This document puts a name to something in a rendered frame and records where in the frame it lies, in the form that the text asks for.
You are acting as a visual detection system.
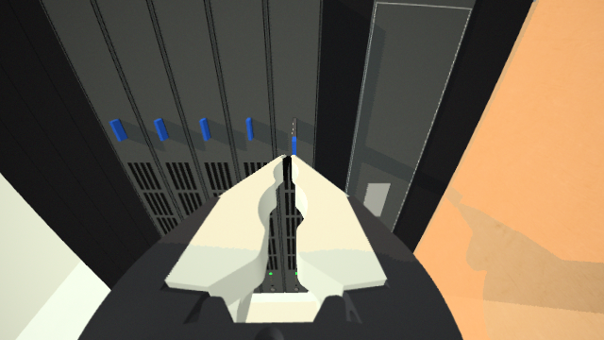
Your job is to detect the black server rack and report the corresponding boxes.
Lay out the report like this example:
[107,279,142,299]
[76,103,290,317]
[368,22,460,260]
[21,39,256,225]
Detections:
[0,0,536,290]

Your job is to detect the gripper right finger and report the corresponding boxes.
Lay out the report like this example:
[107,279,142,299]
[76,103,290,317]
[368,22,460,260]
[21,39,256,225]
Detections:
[289,155,463,340]

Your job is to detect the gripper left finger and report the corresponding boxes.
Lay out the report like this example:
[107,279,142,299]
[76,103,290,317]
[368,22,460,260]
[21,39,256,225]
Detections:
[77,155,289,340]

